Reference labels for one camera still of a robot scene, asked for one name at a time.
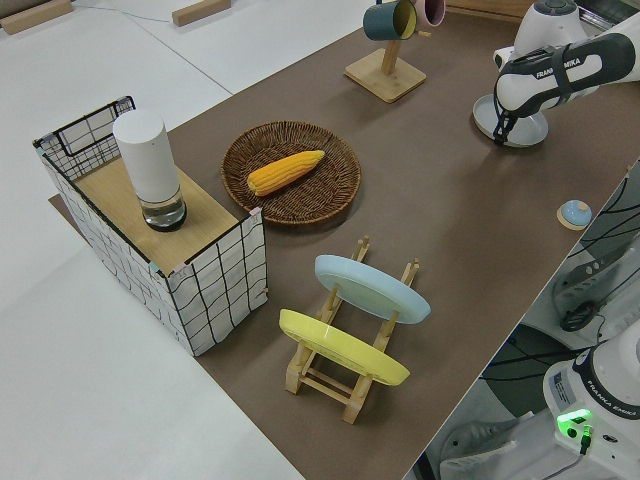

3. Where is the white cylinder bottle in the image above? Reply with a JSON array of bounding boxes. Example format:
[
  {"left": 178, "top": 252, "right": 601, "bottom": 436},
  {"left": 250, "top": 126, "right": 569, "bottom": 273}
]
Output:
[{"left": 111, "top": 110, "right": 190, "bottom": 233}]

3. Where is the light blue plate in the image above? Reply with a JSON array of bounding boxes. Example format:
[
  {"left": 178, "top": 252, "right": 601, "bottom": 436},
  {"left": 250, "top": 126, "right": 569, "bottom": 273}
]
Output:
[{"left": 314, "top": 254, "right": 433, "bottom": 327}]

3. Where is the gray round plate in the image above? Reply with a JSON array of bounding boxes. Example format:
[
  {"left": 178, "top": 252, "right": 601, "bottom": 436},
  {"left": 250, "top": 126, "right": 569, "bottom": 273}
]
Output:
[{"left": 472, "top": 93, "right": 550, "bottom": 149}]

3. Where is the wooden dish rack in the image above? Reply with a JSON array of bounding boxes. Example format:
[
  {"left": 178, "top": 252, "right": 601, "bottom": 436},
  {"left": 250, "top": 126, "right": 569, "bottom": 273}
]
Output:
[{"left": 284, "top": 234, "right": 422, "bottom": 426}]

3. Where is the teal mug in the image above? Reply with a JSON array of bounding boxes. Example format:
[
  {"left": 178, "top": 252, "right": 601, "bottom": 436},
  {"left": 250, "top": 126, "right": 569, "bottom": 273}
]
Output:
[{"left": 362, "top": 0, "right": 419, "bottom": 42}]

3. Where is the grey power strip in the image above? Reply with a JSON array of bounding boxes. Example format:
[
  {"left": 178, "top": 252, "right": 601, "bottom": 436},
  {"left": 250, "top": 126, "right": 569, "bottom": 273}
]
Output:
[{"left": 551, "top": 249, "right": 627, "bottom": 322}]

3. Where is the black round plug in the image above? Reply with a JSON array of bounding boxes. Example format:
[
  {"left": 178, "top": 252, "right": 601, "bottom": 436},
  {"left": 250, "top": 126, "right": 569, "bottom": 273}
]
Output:
[{"left": 559, "top": 301, "right": 600, "bottom": 333}]

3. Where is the pink mug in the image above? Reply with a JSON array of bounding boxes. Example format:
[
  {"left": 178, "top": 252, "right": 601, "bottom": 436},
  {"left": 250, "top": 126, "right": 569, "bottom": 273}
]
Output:
[{"left": 416, "top": 0, "right": 447, "bottom": 29}]

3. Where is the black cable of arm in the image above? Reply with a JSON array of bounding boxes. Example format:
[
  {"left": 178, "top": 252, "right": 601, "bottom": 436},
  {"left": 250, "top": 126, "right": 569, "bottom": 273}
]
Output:
[{"left": 492, "top": 43, "right": 574, "bottom": 126}]

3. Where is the blue knob on wooden disc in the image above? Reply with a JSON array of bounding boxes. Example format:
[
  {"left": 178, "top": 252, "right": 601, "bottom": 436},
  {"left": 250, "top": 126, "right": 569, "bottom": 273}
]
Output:
[{"left": 556, "top": 199, "right": 594, "bottom": 232}]

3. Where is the wooden block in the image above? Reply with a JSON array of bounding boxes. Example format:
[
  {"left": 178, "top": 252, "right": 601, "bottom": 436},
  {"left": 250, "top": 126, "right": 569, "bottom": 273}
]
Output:
[
  {"left": 0, "top": 0, "right": 74, "bottom": 36},
  {"left": 171, "top": 0, "right": 234, "bottom": 28}
]

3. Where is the yellow plate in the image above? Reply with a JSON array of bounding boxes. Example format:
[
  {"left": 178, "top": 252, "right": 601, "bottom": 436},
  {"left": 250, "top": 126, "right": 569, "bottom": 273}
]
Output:
[{"left": 278, "top": 308, "right": 412, "bottom": 388}]

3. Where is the grid pattern shelf box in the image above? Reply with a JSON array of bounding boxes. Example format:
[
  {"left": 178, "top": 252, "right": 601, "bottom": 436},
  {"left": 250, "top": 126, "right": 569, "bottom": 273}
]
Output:
[{"left": 32, "top": 94, "right": 270, "bottom": 358}]

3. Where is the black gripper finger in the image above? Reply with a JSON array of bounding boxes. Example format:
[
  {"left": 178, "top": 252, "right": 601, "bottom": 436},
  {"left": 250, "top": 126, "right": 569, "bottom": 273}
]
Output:
[{"left": 492, "top": 112, "right": 516, "bottom": 147}]

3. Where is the round wicker basket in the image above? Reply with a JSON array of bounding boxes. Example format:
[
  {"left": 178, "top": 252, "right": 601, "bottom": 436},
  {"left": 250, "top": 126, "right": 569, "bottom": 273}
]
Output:
[{"left": 220, "top": 120, "right": 363, "bottom": 229}]

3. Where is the yellow corn cob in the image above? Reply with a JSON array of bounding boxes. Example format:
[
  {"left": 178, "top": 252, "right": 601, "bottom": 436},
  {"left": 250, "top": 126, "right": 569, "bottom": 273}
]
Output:
[{"left": 246, "top": 149, "right": 327, "bottom": 198}]

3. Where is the wooden mug tree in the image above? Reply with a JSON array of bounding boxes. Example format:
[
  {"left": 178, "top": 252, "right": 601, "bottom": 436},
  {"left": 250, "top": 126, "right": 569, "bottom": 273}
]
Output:
[{"left": 343, "top": 0, "right": 429, "bottom": 105}]

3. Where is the white toaster oven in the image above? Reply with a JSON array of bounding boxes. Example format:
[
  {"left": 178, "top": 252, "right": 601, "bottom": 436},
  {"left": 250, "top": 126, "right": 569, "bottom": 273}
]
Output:
[{"left": 579, "top": 3, "right": 640, "bottom": 32}]

